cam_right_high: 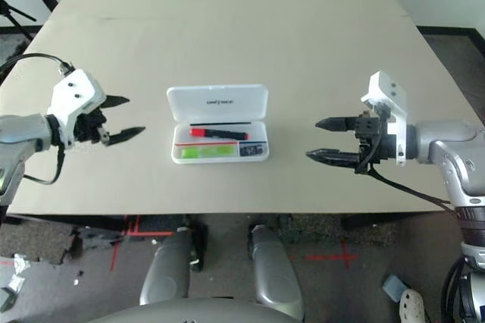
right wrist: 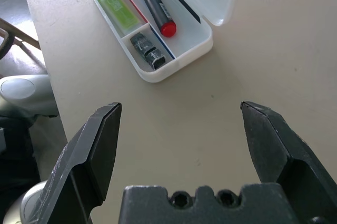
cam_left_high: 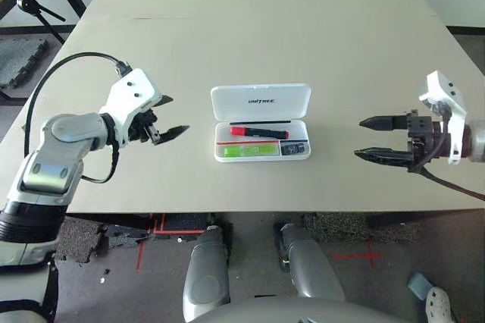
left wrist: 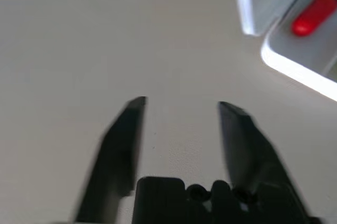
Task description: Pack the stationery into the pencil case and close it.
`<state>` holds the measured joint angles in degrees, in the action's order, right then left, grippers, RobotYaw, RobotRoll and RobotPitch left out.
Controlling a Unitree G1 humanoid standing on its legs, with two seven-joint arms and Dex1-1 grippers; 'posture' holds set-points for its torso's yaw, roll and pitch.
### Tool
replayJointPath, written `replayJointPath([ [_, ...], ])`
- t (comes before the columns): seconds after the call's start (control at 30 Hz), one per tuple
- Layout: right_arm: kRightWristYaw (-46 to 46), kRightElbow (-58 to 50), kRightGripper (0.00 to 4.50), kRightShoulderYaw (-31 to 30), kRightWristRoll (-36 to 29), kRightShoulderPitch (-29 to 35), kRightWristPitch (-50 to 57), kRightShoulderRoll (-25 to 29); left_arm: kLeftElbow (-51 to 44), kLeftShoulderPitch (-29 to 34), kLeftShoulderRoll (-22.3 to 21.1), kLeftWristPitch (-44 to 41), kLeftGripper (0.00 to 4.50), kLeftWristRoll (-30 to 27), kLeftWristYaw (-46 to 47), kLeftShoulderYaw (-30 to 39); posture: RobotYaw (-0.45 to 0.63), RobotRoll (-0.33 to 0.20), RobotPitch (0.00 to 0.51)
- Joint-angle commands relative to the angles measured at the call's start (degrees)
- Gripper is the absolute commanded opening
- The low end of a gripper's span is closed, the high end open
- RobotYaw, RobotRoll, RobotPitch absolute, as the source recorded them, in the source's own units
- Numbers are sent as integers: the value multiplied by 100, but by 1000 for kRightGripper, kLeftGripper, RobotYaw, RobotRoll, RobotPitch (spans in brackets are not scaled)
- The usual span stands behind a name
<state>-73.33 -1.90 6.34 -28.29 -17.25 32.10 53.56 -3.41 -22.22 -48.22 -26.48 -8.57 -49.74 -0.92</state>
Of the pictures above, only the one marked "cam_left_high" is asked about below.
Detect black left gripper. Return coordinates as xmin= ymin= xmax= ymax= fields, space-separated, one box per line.
xmin=127 ymin=93 xmax=190 ymax=146

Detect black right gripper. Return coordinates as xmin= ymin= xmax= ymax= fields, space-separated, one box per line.
xmin=353 ymin=108 xmax=452 ymax=174

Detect green highlighter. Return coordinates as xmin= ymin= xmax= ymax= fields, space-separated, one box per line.
xmin=223 ymin=144 xmax=280 ymax=158

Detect black marker with red cap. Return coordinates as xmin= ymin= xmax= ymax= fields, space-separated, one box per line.
xmin=230 ymin=126 xmax=289 ymax=140

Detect white plastic pencil case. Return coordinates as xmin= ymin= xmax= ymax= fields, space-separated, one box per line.
xmin=210 ymin=83 xmax=313 ymax=163

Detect black speckled floor mat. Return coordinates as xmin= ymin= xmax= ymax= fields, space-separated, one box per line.
xmin=302 ymin=212 xmax=418 ymax=244

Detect red floor tape lines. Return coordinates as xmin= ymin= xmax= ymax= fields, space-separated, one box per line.
xmin=135 ymin=213 xmax=204 ymax=271

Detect red floor tape cross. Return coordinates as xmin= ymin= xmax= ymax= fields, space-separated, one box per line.
xmin=331 ymin=241 xmax=383 ymax=269

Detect grey right robot leg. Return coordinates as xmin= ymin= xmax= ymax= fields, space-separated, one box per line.
xmin=278 ymin=223 xmax=346 ymax=299

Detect grey robot leg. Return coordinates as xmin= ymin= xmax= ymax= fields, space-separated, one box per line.
xmin=183 ymin=226 xmax=232 ymax=320
xmin=278 ymin=223 xmax=346 ymax=299

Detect blue-grey floor object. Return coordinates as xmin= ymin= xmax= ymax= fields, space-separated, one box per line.
xmin=407 ymin=271 xmax=433 ymax=301

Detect torn black foam mat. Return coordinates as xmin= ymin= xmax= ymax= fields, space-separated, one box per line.
xmin=56 ymin=218 xmax=152 ymax=263

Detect grey foam floor mat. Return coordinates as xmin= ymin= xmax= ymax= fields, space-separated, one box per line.
xmin=0 ymin=36 xmax=49 ymax=91

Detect grey left robot leg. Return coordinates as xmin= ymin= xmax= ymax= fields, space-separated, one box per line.
xmin=183 ymin=226 xmax=232 ymax=320

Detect white perforated shoe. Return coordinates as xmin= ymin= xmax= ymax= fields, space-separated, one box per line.
xmin=424 ymin=287 xmax=454 ymax=323

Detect black tripod stand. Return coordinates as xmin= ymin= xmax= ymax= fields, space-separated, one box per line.
xmin=0 ymin=0 xmax=66 ymax=45

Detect grey robot torso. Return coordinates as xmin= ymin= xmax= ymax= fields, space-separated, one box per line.
xmin=185 ymin=296 xmax=429 ymax=323

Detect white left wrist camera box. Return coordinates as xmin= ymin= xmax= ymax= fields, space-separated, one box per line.
xmin=99 ymin=67 xmax=163 ymax=148

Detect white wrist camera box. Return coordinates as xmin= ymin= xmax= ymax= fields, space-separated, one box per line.
xmin=418 ymin=70 xmax=469 ymax=166
xmin=99 ymin=67 xmax=163 ymax=148

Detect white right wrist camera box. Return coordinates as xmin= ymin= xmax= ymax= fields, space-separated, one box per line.
xmin=418 ymin=70 xmax=469 ymax=166

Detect thin black left gripper cable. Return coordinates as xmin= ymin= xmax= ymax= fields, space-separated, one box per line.
xmin=81 ymin=143 xmax=121 ymax=184

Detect thick left camera cable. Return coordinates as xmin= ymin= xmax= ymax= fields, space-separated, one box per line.
xmin=23 ymin=52 xmax=133 ymax=159

